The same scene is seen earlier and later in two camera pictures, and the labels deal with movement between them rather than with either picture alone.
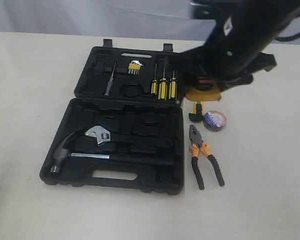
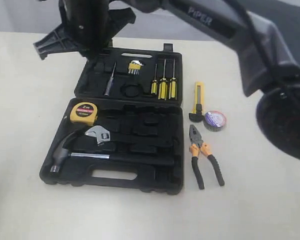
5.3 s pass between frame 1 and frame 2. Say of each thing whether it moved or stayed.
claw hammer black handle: stayed
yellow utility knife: stayed
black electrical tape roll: stayed
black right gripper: moved
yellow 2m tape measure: moved
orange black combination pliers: stayed
